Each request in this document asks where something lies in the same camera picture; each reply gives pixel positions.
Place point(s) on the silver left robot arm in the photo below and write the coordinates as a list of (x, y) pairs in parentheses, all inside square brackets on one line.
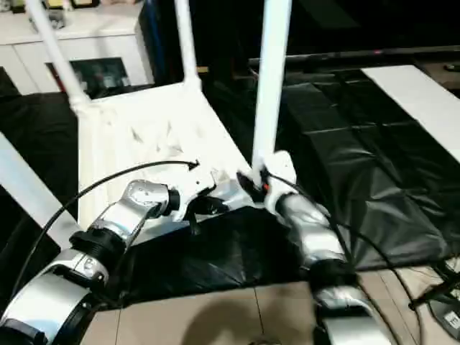
[(122, 212)]

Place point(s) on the black plastic mat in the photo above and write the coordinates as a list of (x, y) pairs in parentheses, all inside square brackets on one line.
[(359, 161)]

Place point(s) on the white board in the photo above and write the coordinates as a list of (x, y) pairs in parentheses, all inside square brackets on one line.
[(413, 93)]

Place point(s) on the white glass-door cabinet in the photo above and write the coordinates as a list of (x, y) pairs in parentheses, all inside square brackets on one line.
[(108, 43)]

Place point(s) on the grey power adapter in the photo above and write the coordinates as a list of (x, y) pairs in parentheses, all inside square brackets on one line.
[(447, 316)]

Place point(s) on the dark grey bundle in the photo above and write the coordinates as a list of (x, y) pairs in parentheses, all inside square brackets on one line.
[(57, 16)]

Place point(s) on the black metal rail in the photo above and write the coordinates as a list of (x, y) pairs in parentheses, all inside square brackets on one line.
[(359, 54)]

